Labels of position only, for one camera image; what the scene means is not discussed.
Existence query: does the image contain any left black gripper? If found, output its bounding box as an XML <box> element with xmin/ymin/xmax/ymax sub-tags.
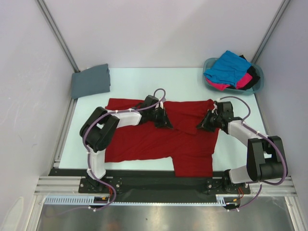
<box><xmin>148</xmin><ymin>107</ymin><xmax>173</xmax><ymax>129</ymax></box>

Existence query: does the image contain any red t shirt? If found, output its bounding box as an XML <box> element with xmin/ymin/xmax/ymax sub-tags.
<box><xmin>105</xmin><ymin>99</ymin><xmax>218</xmax><ymax>177</ymax></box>

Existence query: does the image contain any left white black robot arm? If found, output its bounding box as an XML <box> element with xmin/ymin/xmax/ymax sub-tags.
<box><xmin>79</xmin><ymin>95</ymin><xmax>173</xmax><ymax>193</ymax></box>

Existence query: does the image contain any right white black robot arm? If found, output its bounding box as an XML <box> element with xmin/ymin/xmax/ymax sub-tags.
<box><xmin>196</xmin><ymin>101</ymin><xmax>288</xmax><ymax>193</ymax></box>

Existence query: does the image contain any teal plastic basket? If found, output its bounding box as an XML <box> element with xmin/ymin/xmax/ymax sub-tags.
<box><xmin>203</xmin><ymin>58</ymin><xmax>264</xmax><ymax>95</ymax></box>

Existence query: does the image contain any blue t shirt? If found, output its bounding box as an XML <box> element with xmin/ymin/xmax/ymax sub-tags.
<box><xmin>204</xmin><ymin>51</ymin><xmax>251</xmax><ymax>87</ymax></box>

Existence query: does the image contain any pink t shirt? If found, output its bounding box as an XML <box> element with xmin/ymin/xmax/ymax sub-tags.
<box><xmin>205</xmin><ymin>73</ymin><xmax>253</xmax><ymax>91</ymax></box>

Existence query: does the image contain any black t shirt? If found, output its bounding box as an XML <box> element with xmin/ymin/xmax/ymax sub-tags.
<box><xmin>238</xmin><ymin>65</ymin><xmax>261</xmax><ymax>91</ymax></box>

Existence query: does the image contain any folded grey t shirt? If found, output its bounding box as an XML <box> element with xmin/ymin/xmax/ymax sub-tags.
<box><xmin>71</xmin><ymin>64</ymin><xmax>111</xmax><ymax>99</ymax></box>

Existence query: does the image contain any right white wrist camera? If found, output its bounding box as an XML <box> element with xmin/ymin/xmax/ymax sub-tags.
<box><xmin>212</xmin><ymin>103</ymin><xmax>218</xmax><ymax>113</ymax></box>

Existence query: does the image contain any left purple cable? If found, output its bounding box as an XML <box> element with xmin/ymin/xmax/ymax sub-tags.
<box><xmin>83</xmin><ymin>88</ymin><xmax>167</xmax><ymax>213</ymax></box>

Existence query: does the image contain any purple cable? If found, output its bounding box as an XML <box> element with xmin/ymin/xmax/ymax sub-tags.
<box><xmin>83</xmin><ymin>88</ymin><xmax>167</xmax><ymax>213</ymax></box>
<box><xmin>215</xmin><ymin>95</ymin><xmax>288</xmax><ymax>212</ymax></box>

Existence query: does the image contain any right white cable duct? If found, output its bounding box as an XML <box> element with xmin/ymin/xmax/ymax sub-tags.
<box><xmin>216</xmin><ymin>194</ymin><xmax>241</xmax><ymax>206</ymax></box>

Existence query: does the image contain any white cable duct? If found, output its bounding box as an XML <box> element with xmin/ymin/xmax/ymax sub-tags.
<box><xmin>45</xmin><ymin>195</ymin><xmax>109</xmax><ymax>205</ymax></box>
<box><xmin>216</xmin><ymin>194</ymin><xmax>241</xmax><ymax>206</ymax></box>

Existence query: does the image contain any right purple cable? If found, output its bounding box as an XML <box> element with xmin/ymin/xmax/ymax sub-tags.
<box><xmin>215</xmin><ymin>95</ymin><xmax>288</xmax><ymax>212</ymax></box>

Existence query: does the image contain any right aluminium corner post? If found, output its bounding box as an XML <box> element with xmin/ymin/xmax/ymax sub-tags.
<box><xmin>251</xmin><ymin>0</ymin><xmax>292</xmax><ymax>63</ymax></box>

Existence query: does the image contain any aluminium corner post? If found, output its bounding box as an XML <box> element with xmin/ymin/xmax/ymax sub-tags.
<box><xmin>35</xmin><ymin>0</ymin><xmax>80</xmax><ymax>73</ymax></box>
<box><xmin>251</xmin><ymin>0</ymin><xmax>292</xmax><ymax>63</ymax></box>

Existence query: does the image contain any aluminium front rail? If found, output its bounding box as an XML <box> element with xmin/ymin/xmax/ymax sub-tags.
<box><xmin>34</xmin><ymin>176</ymin><xmax>297</xmax><ymax>197</ymax></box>

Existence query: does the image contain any left white cable duct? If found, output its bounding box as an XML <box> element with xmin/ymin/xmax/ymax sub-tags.
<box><xmin>45</xmin><ymin>195</ymin><xmax>109</xmax><ymax>205</ymax></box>

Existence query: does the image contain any left aluminium corner post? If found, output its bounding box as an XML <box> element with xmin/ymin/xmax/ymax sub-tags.
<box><xmin>35</xmin><ymin>0</ymin><xmax>80</xmax><ymax>73</ymax></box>

